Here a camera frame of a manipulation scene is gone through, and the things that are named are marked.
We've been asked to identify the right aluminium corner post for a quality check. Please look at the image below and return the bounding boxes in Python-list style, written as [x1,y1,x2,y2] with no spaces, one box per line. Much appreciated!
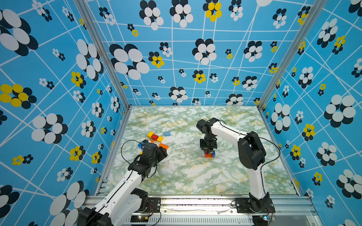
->
[257,0,328,111]

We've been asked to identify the yellow square lego brick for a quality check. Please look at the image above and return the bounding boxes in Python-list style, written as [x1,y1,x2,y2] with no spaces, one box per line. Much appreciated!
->
[147,132,154,138]

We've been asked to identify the red square lego brick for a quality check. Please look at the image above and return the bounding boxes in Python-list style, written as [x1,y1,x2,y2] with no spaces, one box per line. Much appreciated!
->
[151,134,158,141]

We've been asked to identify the orange lego plate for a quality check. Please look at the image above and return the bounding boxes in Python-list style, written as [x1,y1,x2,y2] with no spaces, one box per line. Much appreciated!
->
[159,144,169,150]

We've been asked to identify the aluminium front rail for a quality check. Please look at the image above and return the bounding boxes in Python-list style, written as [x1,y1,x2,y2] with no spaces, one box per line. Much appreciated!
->
[122,195,323,226]

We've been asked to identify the left aluminium corner post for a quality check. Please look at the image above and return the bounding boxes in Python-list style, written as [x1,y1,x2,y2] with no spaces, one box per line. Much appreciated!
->
[74,0,130,112]

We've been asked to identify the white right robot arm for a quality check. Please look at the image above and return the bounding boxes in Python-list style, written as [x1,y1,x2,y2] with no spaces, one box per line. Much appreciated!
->
[196,118,275,213]

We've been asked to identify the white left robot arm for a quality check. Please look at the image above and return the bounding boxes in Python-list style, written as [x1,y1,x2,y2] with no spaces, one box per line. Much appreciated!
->
[77,143,167,226]

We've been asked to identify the aluminium corner post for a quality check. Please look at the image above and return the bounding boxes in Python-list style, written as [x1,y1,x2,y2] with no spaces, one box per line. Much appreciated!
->
[257,0,328,111]
[74,0,130,112]

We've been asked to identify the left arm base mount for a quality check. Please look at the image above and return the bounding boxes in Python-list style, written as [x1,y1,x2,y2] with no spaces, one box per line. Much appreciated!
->
[136,197,161,213]

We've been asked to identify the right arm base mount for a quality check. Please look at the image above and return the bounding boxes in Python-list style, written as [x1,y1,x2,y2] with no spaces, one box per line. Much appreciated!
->
[232,196,276,214]

